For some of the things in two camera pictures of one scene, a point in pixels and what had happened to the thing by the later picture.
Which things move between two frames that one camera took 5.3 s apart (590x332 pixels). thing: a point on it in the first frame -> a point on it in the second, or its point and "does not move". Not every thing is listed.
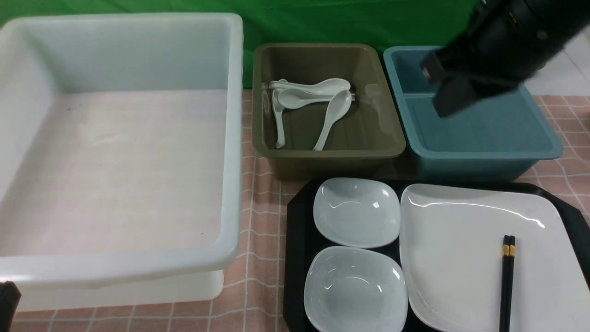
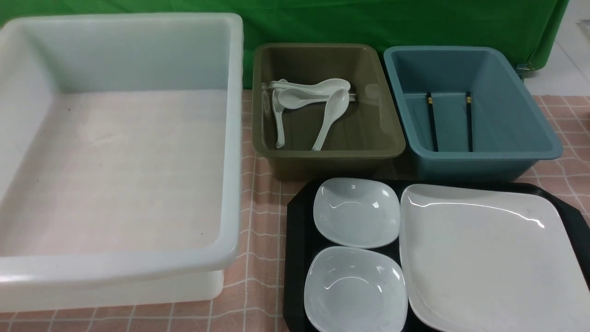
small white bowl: x=356 y=212 does not move
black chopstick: x=504 y=298 -> x=430 y=102
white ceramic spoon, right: x=339 y=104 does not move
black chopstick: x=511 y=282 -> x=469 y=121
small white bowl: x=355 y=289 does not move
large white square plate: x=452 y=241 does not move
